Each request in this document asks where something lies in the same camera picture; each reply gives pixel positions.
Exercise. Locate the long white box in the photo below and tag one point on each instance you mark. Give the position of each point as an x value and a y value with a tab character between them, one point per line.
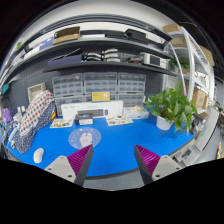
99	110

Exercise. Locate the white instrument on shelf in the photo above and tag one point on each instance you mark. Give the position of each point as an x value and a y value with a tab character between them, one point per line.
149	59

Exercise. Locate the illustrated card left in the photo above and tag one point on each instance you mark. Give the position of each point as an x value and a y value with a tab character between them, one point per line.
61	123

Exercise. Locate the illustrated card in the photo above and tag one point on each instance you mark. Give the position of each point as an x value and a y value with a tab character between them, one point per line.
61	123
118	120

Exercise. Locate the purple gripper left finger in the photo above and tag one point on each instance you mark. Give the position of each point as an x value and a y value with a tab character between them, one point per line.
73	168

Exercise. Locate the white computer mouse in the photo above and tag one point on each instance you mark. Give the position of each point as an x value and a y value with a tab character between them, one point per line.
38	155

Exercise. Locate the patterned fabric bundle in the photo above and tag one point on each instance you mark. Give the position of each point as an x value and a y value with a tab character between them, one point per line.
38	115

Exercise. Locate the grey drawer organizer cabinet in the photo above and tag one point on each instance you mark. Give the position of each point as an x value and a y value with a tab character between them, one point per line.
77	87

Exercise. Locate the white box with items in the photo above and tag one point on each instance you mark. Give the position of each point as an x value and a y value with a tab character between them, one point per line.
135	112

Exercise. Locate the dark blue flat box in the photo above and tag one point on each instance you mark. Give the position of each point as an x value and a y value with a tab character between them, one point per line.
64	61

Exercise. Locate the yellow label card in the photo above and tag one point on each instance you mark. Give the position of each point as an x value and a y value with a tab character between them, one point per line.
100	96

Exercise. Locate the white metal shelving rack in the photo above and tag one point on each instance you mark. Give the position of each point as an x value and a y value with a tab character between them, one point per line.
192	64

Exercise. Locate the small black device box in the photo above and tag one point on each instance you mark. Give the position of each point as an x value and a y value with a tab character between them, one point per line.
84	119

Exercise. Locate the illustrated card right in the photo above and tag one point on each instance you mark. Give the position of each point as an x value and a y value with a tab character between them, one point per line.
118	120

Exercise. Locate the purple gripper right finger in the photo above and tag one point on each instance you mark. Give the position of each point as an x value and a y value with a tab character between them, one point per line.
153	167

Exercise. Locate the green potted plant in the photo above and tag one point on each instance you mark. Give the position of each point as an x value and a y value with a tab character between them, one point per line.
171	108

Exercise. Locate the cardboard box on top shelf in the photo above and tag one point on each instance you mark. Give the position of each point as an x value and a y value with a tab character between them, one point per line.
67	34

